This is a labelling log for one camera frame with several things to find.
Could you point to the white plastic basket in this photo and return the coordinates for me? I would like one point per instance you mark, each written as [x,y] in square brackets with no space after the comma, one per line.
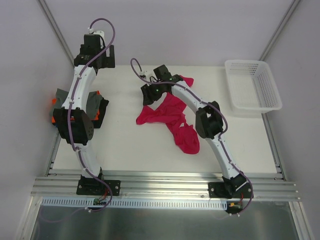
[252,88]

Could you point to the black folded t shirt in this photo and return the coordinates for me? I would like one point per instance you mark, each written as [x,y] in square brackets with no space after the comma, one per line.
[99,117]

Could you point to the white slotted cable duct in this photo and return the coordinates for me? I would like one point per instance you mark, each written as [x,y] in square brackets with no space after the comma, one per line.
[136,203]

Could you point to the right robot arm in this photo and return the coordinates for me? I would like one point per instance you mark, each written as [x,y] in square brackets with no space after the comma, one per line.
[210,124]

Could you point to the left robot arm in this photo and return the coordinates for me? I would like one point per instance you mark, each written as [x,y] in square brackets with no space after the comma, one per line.
[83,111]

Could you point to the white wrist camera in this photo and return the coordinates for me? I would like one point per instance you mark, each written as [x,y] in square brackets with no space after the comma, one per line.
[101,34]
[145,75]

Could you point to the orange folded t shirt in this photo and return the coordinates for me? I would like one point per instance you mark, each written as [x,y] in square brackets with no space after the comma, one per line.
[53,118]

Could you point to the aluminium mounting rail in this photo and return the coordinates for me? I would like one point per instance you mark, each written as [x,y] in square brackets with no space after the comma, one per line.
[166,185]

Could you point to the pink t shirt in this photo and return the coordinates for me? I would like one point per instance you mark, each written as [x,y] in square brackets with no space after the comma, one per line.
[171,113]

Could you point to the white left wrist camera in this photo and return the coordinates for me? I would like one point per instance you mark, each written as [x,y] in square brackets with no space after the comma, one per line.
[101,34]

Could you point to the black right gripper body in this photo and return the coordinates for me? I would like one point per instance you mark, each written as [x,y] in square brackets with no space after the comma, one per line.
[147,94]

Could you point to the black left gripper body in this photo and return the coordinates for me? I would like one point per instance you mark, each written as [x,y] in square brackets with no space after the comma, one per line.
[110,56]

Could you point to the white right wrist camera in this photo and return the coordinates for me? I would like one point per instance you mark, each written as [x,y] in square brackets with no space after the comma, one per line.
[145,75]

